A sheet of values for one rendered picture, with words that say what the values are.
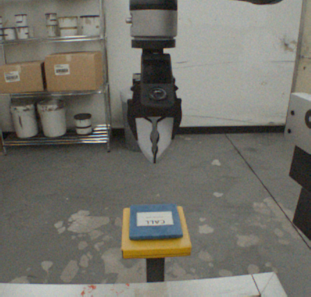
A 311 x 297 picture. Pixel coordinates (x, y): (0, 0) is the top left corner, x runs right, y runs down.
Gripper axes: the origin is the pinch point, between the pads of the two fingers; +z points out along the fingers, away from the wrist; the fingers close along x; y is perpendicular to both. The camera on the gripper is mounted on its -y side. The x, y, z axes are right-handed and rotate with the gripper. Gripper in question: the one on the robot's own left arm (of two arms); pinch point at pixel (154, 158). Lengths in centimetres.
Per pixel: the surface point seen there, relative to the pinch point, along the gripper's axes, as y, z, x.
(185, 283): -17.8, 11.2, -3.2
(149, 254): -6.5, 16.4, 1.4
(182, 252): -6.5, 16.5, -4.8
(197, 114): 290, 84, -71
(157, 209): 2.8, 13.2, -0.8
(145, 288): -18.3, 11.2, 2.4
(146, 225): -2.0, 13.2, 1.8
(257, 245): 87, 110, -73
